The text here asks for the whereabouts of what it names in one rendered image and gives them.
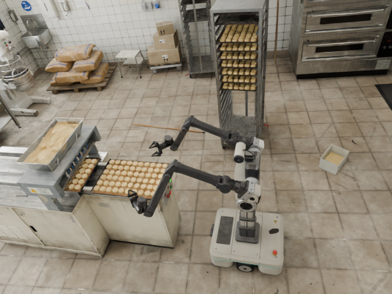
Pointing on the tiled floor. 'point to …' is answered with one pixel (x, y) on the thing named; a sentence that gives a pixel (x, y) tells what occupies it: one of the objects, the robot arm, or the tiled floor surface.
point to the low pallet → (83, 84)
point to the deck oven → (340, 38)
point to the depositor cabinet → (51, 218)
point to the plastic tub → (333, 159)
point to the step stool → (130, 59)
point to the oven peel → (276, 31)
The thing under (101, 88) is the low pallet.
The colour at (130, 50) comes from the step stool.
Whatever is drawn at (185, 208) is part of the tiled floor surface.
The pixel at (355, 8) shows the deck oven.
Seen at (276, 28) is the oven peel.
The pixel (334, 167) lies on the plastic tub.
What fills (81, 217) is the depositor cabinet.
